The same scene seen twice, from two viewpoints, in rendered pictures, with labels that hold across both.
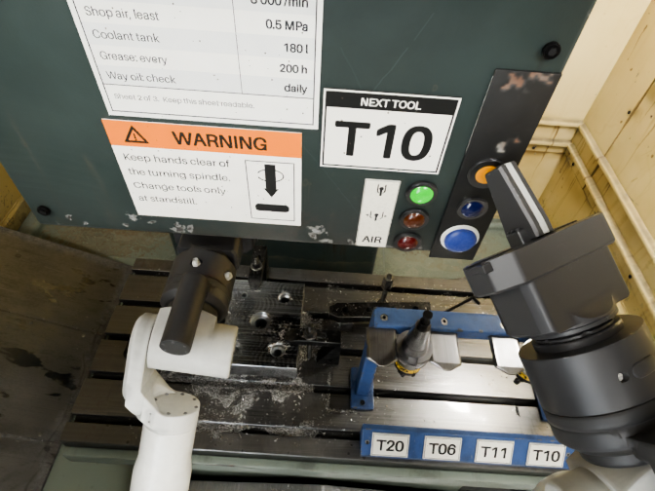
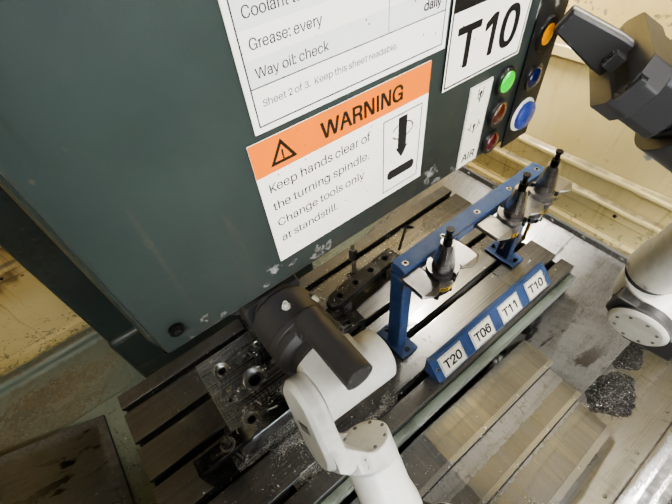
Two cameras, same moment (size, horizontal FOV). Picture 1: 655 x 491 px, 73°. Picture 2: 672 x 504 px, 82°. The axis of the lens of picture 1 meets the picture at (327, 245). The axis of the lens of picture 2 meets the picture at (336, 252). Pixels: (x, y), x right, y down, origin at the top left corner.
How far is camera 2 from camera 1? 0.28 m
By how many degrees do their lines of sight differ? 20
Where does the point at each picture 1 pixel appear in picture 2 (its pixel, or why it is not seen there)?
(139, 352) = (322, 413)
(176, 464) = (407, 483)
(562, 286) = not seen: outside the picture
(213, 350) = (376, 358)
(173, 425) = (387, 451)
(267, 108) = (408, 42)
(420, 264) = not seen: hidden behind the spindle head
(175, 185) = (319, 196)
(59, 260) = (18, 469)
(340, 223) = (447, 153)
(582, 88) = not seen: hidden behind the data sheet
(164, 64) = (319, 27)
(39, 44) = (169, 63)
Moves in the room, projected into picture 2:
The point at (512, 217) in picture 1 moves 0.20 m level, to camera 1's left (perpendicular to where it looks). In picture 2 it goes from (599, 48) to (438, 140)
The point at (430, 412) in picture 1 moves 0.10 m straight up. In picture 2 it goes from (451, 318) to (456, 297)
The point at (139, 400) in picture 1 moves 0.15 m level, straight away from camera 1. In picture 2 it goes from (350, 457) to (213, 446)
